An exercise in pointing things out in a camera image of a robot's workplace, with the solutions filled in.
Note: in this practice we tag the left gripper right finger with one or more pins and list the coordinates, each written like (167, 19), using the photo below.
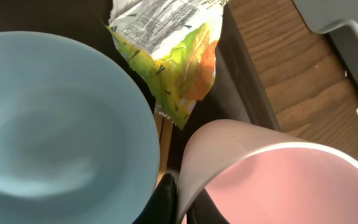
(204, 211)

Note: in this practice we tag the small light blue bowl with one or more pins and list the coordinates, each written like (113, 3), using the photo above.
(78, 141)

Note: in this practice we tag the pink plastic cup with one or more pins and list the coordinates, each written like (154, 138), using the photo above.
(257, 175)

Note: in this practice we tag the wooden chopstick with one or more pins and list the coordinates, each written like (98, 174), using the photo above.
(164, 128)

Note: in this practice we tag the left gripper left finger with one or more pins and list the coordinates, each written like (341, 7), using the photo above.
(160, 208)

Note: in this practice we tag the yellow green snack wrapper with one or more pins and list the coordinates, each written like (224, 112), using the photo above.
(171, 44)

